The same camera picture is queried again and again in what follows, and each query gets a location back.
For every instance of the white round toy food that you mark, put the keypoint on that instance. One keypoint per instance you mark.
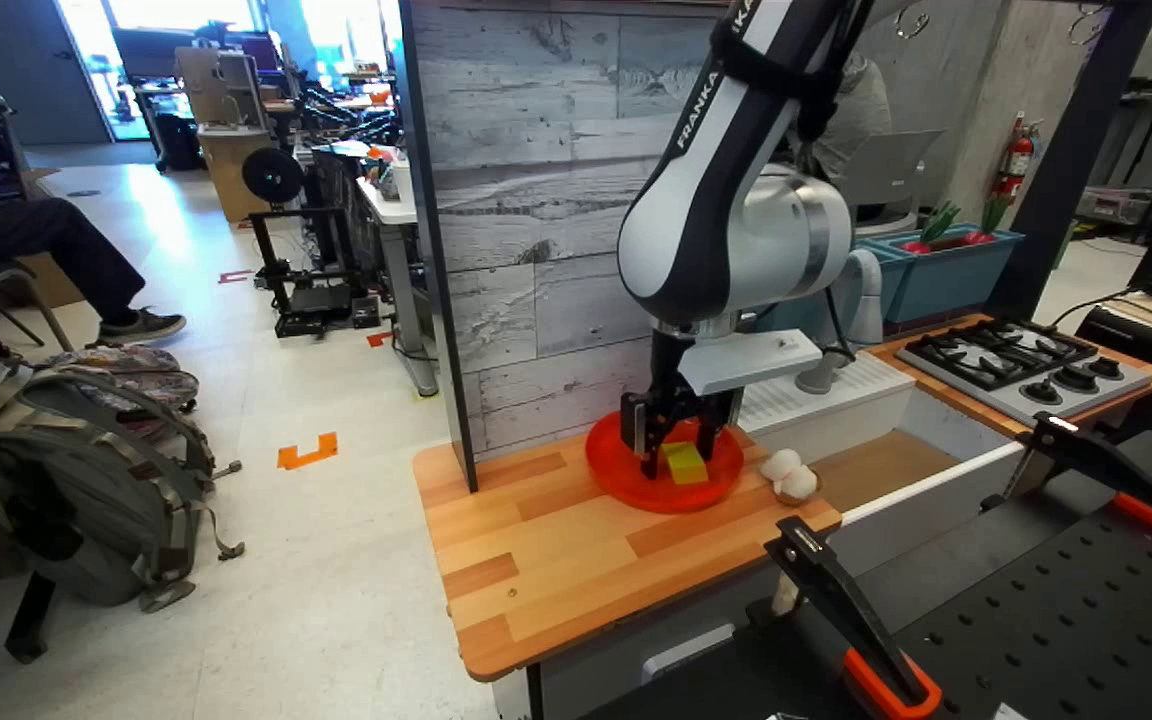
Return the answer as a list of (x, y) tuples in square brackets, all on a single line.
[(799, 484), (779, 464)]

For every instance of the red fire extinguisher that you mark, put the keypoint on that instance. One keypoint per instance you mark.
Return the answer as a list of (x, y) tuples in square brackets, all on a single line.
[(1017, 158)]

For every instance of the black 3d printer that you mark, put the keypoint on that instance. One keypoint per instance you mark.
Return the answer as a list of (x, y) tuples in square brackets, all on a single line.
[(301, 240)]

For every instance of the toy kitchen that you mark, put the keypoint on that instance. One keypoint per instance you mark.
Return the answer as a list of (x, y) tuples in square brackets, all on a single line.
[(556, 540)]

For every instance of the toy stove burner grate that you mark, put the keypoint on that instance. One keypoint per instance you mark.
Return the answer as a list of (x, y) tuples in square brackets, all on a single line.
[(996, 350)]

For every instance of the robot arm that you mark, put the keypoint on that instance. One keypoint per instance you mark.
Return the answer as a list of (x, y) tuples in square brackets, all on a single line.
[(716, 230)]

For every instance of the patterned bag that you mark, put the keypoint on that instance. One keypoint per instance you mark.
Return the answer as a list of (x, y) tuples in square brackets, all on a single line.
[(131, 368)]

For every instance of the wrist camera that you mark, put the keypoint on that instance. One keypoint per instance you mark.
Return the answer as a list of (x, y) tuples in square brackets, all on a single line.
[(751, 362)]

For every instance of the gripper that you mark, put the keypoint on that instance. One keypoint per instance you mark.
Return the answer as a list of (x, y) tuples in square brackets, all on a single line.
[(673, 365)]

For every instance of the orange plate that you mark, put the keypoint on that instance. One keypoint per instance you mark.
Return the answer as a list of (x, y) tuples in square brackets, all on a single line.
[(626, 478)]

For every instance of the grey door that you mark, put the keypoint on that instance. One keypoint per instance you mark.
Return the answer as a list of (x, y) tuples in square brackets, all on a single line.
[(31, 70)]

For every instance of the black stove knob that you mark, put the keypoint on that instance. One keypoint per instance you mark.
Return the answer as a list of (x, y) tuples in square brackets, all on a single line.
[(1075, 379), (1105, 368), (1042, 392)]

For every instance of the yellow block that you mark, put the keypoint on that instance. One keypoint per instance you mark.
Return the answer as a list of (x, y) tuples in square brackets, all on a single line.
[(685, 465)]

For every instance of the grey backpack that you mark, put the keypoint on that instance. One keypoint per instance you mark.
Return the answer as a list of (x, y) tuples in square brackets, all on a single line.
[(76, 480)]

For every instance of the grey laptop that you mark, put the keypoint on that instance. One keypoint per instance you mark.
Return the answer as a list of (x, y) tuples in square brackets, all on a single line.
[(891, 168)]

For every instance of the white sink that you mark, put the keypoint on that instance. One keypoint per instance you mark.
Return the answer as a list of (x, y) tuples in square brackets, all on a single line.
[(896, 470)]

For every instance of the white desk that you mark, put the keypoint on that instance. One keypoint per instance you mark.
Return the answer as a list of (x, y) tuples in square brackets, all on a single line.
[(401, 250)]

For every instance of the person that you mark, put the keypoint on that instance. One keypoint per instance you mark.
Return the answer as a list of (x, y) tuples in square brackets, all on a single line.
[(861, 110), (26, 235)]

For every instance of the blue planter with toy vegetables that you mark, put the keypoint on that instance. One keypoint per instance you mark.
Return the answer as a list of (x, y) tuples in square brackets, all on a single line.
[(946, 275)]

